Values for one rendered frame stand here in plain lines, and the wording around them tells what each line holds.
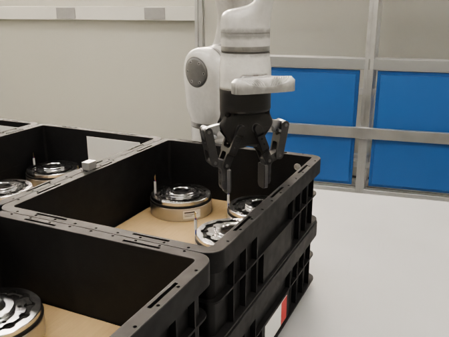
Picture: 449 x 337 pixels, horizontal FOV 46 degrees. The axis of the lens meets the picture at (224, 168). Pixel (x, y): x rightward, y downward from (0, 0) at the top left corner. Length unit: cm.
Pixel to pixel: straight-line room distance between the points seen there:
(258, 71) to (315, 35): 271
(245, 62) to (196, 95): 34
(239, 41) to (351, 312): 46
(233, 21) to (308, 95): 188
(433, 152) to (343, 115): 44
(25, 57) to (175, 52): 122
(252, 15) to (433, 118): 193
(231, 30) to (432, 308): 54
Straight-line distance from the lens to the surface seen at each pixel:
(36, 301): 61
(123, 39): 386
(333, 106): 259
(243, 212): 82
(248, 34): 74
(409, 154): 263
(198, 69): 104
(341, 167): 266
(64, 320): 63
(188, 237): 81
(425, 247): 115
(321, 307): 89
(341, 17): 343
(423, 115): 259
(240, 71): 74
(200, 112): 106
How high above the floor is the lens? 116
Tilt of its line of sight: 17 degrees down
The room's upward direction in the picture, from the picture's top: straight up
